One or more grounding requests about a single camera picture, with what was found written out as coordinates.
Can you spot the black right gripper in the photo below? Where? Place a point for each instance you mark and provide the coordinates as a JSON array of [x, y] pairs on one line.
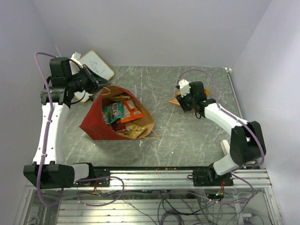
[[181, 100]]

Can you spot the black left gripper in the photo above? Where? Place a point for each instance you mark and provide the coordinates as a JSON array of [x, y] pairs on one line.
[[94, 80]]

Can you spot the orange chip bag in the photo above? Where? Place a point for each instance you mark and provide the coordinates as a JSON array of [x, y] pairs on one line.
[[174, 100]]

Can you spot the red paper bag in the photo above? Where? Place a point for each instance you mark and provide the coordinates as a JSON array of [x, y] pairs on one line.
[[95, 126]]

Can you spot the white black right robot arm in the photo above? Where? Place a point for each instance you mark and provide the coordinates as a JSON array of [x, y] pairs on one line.
[[246, 138]]

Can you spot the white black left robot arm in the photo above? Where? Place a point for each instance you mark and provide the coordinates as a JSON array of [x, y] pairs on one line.
[[68, 76]]

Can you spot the yellow chip bag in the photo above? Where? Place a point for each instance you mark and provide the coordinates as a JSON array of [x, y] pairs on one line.
[[133, 130]]

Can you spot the teal candy snack pack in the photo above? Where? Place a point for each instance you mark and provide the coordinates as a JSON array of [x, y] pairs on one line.
[[113, 112]]

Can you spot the orange cracker snack pack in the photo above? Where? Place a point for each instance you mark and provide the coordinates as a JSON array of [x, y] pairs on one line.
[[131, 112]]

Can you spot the small whiteboard yellow frame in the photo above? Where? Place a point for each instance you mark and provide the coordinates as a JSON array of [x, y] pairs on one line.
[[96, 64]]

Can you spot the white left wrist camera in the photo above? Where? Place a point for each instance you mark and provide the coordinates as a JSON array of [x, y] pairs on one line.
[[75, 59]]

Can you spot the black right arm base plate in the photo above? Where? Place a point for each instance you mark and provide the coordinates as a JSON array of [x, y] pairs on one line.
[[207, 177]]

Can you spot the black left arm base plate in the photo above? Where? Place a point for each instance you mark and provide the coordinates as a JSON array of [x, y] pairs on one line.
[[98, 175]]

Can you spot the aluminium rail frame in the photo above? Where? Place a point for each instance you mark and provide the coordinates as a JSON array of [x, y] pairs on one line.
[[156, 196]]

